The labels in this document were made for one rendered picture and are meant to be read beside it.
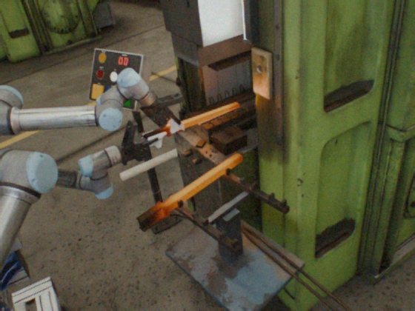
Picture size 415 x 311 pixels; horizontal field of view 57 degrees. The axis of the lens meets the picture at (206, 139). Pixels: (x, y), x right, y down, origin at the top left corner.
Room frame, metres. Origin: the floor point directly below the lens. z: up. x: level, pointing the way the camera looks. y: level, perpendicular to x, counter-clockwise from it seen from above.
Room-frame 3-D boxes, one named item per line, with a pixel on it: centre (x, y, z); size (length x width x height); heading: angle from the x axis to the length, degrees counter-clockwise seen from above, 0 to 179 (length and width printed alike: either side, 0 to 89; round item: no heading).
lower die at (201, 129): (1.57, -0.15, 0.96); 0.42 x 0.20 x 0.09; 118
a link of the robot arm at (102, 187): (1.23, 0.46, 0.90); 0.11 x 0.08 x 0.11; 67
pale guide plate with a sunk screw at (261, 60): (1.25, -0.23, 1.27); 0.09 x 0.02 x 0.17; 28
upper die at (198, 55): (1.57, -0.15, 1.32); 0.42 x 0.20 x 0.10; 118
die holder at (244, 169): (1.53, -0.18, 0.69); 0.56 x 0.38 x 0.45; 118
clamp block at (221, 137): (1.34, -0.10, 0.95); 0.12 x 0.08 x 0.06; 118
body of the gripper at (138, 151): (1.30, 0.30, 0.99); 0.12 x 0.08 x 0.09; 119
